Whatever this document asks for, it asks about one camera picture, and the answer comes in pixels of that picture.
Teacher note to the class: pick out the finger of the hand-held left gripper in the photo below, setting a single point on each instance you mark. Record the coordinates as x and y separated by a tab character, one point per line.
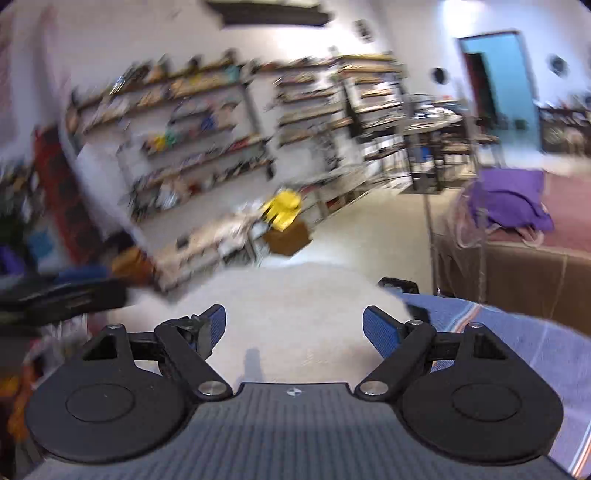
83	288

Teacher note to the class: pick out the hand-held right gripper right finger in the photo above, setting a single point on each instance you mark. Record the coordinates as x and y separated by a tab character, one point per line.
381	330

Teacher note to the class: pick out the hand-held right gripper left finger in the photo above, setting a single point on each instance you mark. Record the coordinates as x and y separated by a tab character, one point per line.
213	330

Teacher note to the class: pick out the cream and black sweater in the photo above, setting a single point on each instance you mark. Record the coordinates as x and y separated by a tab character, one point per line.
286	314

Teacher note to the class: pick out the low wooden workbench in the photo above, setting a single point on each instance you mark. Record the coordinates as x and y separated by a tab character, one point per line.
203	249

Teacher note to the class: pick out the red blurred object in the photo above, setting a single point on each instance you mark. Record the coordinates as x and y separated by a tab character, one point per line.
64	198

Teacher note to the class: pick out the thin metal pole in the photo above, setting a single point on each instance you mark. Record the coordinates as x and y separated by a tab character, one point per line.
431	230

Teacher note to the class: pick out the brown cardboard box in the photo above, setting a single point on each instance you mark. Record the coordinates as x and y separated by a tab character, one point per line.
288	240

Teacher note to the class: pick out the yellow object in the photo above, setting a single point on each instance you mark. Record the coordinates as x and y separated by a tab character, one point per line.
281	210

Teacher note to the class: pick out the mauve covered bed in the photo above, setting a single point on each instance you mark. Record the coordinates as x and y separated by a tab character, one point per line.
521	272

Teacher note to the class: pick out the blue plaid bedsheet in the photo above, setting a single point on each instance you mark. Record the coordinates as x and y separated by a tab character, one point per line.
531	360

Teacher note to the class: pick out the purple cloth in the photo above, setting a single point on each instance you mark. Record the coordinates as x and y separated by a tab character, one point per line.
508	198

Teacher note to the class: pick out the long cluttered table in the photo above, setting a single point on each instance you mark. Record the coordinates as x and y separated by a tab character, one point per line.
443	134

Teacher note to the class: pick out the metal storage rack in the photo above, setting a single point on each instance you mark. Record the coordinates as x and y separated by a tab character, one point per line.
341	115

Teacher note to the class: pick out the teal doorway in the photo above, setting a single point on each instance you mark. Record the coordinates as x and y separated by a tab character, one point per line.
508	92

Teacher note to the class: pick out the wooden wall shelves with goods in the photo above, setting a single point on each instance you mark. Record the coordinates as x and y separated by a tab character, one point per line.
184	115

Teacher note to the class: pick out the round dark wall ornament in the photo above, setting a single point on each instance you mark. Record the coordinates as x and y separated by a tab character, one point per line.
557	64
438	74

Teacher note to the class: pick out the dark wall shelf board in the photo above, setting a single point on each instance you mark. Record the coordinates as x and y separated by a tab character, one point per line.
268	14

